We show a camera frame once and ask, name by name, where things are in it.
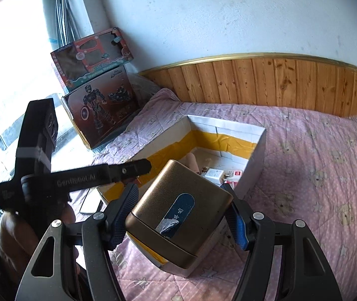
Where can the gold tin with blue label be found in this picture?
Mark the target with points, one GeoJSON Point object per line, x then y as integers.
{"type": "Point", "coordinates": [178, 207]}

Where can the white charger plug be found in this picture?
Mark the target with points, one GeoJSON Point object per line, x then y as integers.
{"type": "Point", "coordinates": [214, 175]}

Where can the window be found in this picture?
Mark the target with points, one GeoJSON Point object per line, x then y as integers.
{"type": "Point", "coordinates": [9, 69]}

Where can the red and white staples box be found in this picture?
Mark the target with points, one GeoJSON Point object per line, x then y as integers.
{"type": "Point", "coordinates": [233, 175]}

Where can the pink bear print quilt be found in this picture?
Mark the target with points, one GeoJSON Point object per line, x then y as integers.
{"type": "Point", "coordinates": [316, 163]}

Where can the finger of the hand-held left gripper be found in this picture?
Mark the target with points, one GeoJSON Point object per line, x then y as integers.
{"type": "Point", "coordinates": [125, 171]}

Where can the robot figure toy box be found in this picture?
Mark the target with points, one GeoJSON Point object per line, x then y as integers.
{"type": "Point", "coordinates": [100, 109]}

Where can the person's left hand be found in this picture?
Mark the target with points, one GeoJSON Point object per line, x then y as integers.
{"type": "Point", "coordinates": [15, 235]}

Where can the red toy box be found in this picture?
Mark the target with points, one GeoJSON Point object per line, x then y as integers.
{"type": "Point", "coordinates": [90, 56]}

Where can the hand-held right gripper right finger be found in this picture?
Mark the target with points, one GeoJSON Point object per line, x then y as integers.
{"type": "Point", "coordinates": [239, 225]}

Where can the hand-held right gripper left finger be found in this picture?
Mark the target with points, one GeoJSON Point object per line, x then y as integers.
{"type": "Point", "coordinates": [125, 207]}

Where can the white cardboard box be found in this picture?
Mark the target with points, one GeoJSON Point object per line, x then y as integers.
{"type": "Point", "coordinates": [253, 169]}

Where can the grey vertical pipe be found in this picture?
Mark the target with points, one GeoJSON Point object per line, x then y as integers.
{"type": "Point", "coordinates": [48, 12]}

